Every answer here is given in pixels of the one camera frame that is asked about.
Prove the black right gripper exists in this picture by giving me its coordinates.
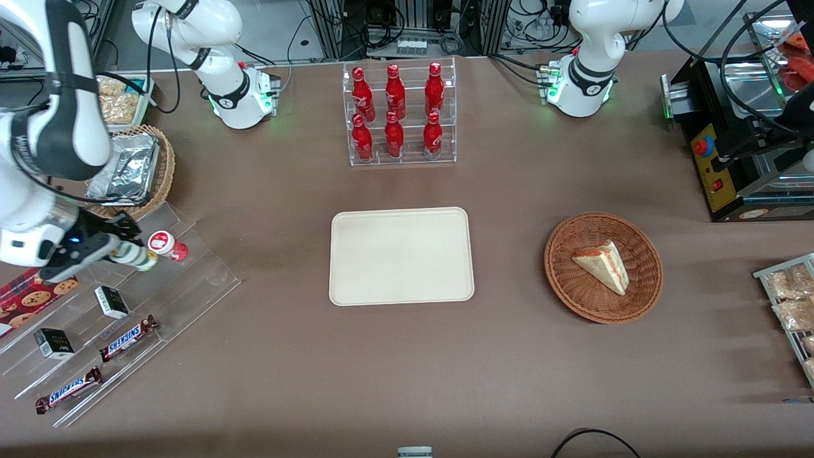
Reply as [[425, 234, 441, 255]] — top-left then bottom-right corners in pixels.
[[60, 210, 142, 265]]

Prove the green yogurt drink bottle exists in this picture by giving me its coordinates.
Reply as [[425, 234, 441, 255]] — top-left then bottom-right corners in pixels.
[[111, 242, 158, 272]]

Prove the cream plastic tray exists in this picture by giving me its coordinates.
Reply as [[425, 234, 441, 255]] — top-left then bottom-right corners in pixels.
[[329, 207, 476, 307]]

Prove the tray of packaged snacks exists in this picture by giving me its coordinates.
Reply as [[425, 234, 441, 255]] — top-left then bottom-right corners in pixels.
[[753, 253, 814, 389]]

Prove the red yogurt drink bottle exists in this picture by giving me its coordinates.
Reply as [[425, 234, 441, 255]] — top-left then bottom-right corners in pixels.
[[148, 230, 189, 262]]

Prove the silver foil container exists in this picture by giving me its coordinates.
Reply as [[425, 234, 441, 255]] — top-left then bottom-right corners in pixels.
[[89, 133, 160, 207]]

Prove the light wicker basket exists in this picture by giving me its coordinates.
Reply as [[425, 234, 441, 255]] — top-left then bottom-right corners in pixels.
[[85, 125, 176, 223]]

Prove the small black box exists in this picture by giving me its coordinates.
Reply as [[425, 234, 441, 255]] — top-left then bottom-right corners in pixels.
[[33, 328, 75, 361], [94, 286, 130, 320]]

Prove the clear acrylic stepped display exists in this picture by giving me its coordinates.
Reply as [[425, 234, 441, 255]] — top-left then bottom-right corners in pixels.
[[0, 202, 241, 428]]

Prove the snickers chocolate bar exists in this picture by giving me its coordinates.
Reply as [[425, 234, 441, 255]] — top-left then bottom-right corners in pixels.
[[99, 315, 159, 363], [35, 366, 104, 415]]

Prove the large rice cracker bag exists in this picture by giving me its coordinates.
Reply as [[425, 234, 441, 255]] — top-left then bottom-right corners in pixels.
[[99, 94, 141, 125]]

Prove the white plastic snack bin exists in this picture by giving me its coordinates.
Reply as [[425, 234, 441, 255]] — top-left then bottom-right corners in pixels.
[[95, 74, 155, 134]]

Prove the red plaid cookie box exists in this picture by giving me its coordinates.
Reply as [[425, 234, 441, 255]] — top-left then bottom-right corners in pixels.
[[0, 267, 79, 338]]

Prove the red cola bottle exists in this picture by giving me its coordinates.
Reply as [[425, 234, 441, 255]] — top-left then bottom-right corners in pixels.
[[352, 66, 376, 121], [425, 62, 445, 117], [352, 113, 374, 162], [423, 111, 443, 158], [385, 64, 406, 120], [384, 111, 405, 158]]

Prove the clear acrylic bottle rack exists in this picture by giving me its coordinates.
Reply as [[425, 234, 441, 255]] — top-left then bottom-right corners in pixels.
[[342, 56, 457, 167]]

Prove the round brown wicker basket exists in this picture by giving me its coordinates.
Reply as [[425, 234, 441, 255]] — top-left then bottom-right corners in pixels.
[[544, 212, 664, 324]]

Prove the wrapped sandwich wedge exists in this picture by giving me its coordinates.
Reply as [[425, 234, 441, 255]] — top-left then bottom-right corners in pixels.
[[572, 240, 630, 296]]

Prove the black machine yellow panel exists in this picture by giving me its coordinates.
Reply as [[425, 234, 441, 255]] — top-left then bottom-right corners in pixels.
[[660, 54, 814, 223]]

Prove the clear bag of crackers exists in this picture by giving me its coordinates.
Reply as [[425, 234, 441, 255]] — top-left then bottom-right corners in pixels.
[[765, 264, 814, 300], [773, 298, 814, 331]]

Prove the red food packet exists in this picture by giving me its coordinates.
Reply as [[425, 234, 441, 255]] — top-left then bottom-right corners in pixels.
[[781, 56, 814, 93]]

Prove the black cable loop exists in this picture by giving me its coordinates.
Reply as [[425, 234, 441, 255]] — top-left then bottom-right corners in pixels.
[[550, 429, 642, 458]]

